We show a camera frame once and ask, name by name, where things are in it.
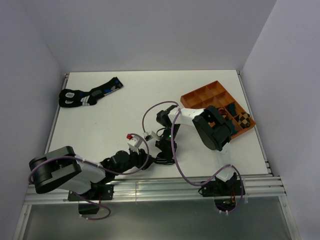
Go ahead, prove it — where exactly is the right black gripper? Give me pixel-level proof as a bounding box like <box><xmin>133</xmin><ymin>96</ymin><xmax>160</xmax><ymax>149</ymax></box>
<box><xmin>155</xmin><ymin>123</ymin><xmax>181</xmax><ymax>163</ymax></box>

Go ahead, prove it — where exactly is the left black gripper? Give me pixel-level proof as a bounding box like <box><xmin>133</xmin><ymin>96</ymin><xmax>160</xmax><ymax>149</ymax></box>
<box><xmin>114</xmin><ymin>146</ymin><xmax>156</xmax><ymax>176</ymax></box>

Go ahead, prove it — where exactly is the black white striped sock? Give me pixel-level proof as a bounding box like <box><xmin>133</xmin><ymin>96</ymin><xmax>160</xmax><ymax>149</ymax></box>
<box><xmin>154</xmin><ymin>155</ymin><xmax>175</xmax><ymax>166</ymax></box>

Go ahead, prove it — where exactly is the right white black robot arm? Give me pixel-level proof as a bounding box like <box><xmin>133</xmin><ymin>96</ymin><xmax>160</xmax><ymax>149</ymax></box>
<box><xmin>155</xmin><ymin>105</ymin><xmax>237</xmax><ymax>195</ymax></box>

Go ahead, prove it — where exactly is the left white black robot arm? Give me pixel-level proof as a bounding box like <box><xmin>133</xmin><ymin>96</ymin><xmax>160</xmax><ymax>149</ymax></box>
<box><xmin>29</xmin><ymin>146</ymin><xmax>156</xmax><ymax>200</ymax></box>

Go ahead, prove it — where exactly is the orange compartment tray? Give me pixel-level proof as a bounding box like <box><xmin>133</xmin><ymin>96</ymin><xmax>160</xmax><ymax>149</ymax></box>
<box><xmin>180</xmin><ymin>81</ymin><xmax>256</xmax><ymax>139</ymax></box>

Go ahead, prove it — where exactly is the dark teal rolled sock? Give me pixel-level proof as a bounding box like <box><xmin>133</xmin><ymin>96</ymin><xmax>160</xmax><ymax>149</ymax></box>
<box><xmin>225</xmin><ymin>102</ymin><xmax>237</xmax><ymax>117</ymax></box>

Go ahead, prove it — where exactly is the black blue sport sock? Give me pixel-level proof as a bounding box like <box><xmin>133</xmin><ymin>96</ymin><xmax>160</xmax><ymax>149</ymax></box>
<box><xmin>58</xmin><ymin>77</ymin><xmax>124</xmax><ymax>108</ymax></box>

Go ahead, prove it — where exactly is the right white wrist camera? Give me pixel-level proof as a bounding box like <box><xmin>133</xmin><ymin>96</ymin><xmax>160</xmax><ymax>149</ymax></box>
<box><xmin>143</xmin><ymin>131</ymin><xmax>160</xmax><ymax>142</ymax></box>

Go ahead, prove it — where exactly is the aluminium frame rail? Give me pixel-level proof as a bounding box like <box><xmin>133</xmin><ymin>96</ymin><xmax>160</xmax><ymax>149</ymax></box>
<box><xmin>13</xmin><ymin>70</ymin><xmax>301</xmax><ymax>240</ymax></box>

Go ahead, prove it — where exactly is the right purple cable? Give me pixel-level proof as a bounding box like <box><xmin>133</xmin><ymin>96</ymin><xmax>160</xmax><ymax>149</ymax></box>
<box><xmin>141</xmin><ymin>100</ymin><xmax>245</xmax><ymax>215</ymax></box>

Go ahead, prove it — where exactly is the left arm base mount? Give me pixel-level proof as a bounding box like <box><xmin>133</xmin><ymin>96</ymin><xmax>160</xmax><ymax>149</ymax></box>
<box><xmin>67</xmin><ymin>184</ymin><xmax>114</xmax><ymax>202</ymax></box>

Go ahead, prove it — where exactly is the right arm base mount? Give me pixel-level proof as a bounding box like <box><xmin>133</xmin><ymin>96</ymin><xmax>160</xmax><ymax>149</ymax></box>
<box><xmin>198</xmin><ymin>180</ymin><xmax>246</xmax><ymax>197</ymax></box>

